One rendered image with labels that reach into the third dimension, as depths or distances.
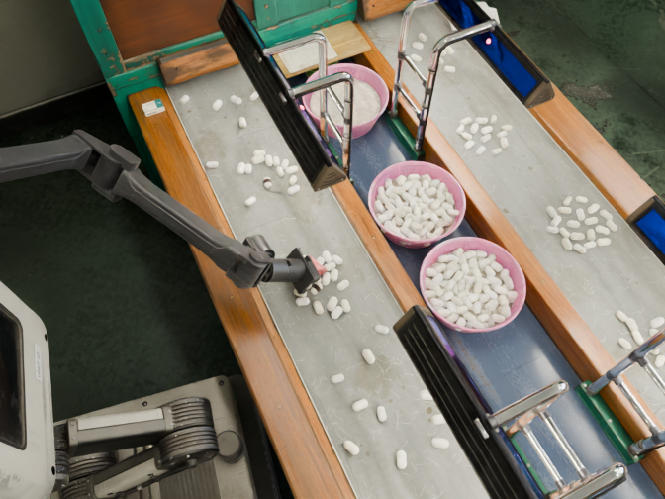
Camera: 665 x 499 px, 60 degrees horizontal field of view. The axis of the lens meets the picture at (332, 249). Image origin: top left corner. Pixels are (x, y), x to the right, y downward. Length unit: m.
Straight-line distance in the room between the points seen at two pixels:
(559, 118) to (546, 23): 1.65
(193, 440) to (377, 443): 0.40
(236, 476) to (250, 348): 0.38
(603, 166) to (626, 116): 1.34
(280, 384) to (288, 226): 0.45
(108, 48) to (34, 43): 1.03
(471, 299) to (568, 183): 0.48
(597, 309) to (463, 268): 0.34
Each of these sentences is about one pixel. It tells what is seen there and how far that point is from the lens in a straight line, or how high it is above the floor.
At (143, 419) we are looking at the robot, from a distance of 1.36.
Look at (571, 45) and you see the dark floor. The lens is 3.43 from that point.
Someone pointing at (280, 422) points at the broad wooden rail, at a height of 0.76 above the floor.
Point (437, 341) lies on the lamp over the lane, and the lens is 1.05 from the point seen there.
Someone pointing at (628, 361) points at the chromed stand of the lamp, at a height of 0.94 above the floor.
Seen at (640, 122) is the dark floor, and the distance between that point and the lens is 3.17.
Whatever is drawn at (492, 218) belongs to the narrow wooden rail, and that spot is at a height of 0.76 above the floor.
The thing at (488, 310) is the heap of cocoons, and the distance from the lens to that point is 1.52.
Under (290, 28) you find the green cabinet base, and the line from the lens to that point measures 2.02.
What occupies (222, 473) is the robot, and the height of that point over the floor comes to 0.47.
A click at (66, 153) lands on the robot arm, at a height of 1.14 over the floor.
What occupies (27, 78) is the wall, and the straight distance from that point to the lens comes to 2.96.
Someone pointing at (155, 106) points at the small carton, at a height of 0.78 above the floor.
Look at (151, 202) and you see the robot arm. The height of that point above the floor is 1.03.
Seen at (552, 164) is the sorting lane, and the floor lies 0.74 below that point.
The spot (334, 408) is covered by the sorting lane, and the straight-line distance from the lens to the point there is 1.38.
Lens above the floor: 2.08
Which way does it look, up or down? 60 degrees down
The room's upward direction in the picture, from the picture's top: straight up
